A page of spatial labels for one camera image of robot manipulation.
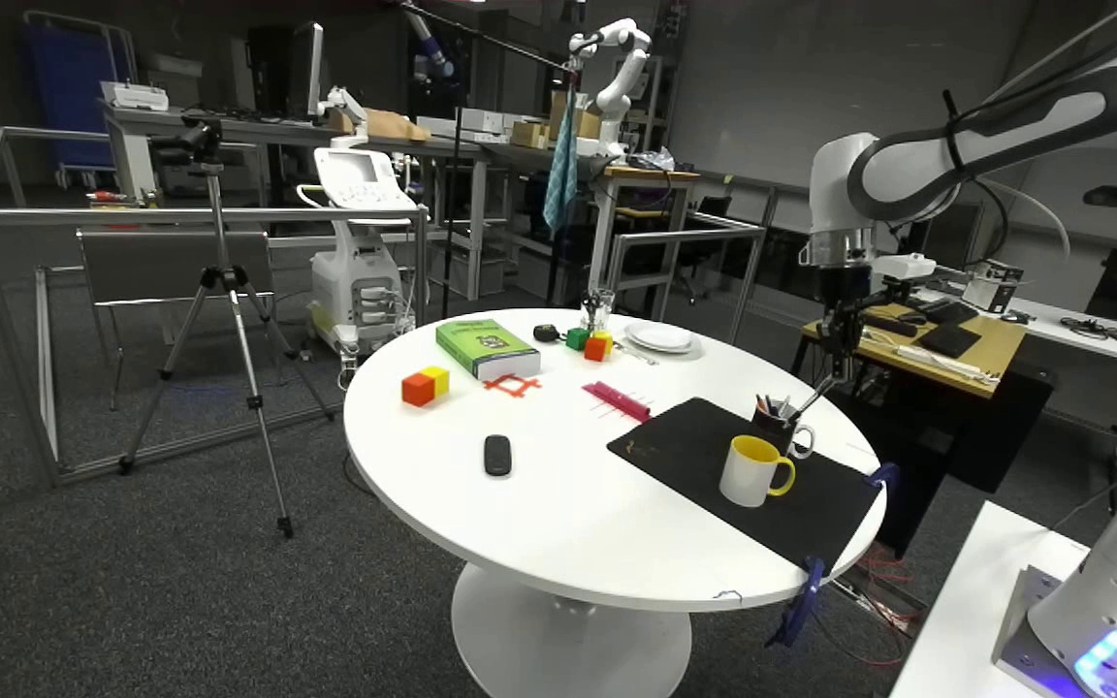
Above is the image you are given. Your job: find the yellow and white mug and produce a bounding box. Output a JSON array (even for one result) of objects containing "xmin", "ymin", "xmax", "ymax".
[{"xmin": 714, "ymin": 430, "xmax": 803, "ymax": 512}]

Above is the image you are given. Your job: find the white round table pedestal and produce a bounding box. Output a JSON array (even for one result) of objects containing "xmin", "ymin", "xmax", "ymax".
[{"xmin": 448, "ymin": 559, "xmax": 699, "ymax": 698}]

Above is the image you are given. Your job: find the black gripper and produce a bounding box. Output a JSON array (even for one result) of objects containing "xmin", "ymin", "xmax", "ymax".
[{"xmin": 819, "ymin": 294, "xmax": 877, "ymax": 391}]

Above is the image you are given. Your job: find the teal hanging cloth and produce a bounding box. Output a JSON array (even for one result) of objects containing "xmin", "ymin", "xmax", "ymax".
[{"xmin": 540, "ymin": 105, "xmax": 588, "ymax": 241}]

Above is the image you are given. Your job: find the black camera tripod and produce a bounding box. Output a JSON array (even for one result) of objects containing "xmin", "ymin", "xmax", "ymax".
[{"xmin": 114, "ymin": 112, "xmax": 339, "ymax": 542}]

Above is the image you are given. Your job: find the large white plate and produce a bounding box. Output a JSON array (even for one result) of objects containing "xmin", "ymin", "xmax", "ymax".
[{"xmin": 621, "ymin": 320, "xmax": 706, "ymax": 360}]

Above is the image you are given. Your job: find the green book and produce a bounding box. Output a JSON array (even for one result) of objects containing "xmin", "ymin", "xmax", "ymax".
[{"xmin": 431, "ymin": 316, "xmax": 549, "ymax": 387}]

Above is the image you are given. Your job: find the black rectangular mat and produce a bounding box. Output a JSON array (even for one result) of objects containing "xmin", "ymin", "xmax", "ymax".
[{"xmin": 602, "ymin": 391, "xmax": 894, "ymax": 579}]

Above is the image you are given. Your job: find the grey metal railing frame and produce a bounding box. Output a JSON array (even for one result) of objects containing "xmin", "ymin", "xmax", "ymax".
[{"xmin": 0, "ymin": 121, "xmax": 434, "ymax": 479}]

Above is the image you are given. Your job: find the clear glass holding utensils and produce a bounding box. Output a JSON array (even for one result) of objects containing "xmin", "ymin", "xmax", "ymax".
[{"xmin": 582, "ymin": 290, "xmax": 616, "ymax": 338}]

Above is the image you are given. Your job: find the blue upright panel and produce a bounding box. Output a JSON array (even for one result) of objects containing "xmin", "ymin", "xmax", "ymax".
[{"xmin": 19, "ymin": 13, "xmax": 131, "ymax": 175}]

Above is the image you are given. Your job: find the pink flat ruler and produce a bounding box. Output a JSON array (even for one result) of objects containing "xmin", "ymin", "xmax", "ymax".
[{"xmin": 577, "ymin": 378, "xmax": 655, "ymax": 428}]

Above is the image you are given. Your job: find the black and white mug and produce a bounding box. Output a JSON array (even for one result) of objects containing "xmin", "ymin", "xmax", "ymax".
[{"xmin": 750, "ymin": 395, "xmax": 824, "ymax": 466}]

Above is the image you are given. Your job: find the red plastic frame piece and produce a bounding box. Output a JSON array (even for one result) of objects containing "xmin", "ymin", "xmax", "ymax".
[{"xmin": 480, "ymin": 370, "xmax": 549, "ymax": 401}]

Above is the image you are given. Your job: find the white wheeled equipment cart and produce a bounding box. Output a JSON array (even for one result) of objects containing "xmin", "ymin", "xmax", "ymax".
[{"xmin": 295, "ymin": 139, "xmax": 425, "ymax": 365}]

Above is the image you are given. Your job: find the wooden workbench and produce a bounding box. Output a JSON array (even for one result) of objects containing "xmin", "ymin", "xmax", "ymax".
[{"xmin": 800, "ymin": 294, "xmax": 1031, "ymax": 402}]

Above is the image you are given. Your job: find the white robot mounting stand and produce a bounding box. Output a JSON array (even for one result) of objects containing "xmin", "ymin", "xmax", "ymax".
[{"xmin": 884, "ymin": 497, "xmax": 1093, "ymax": 698}]

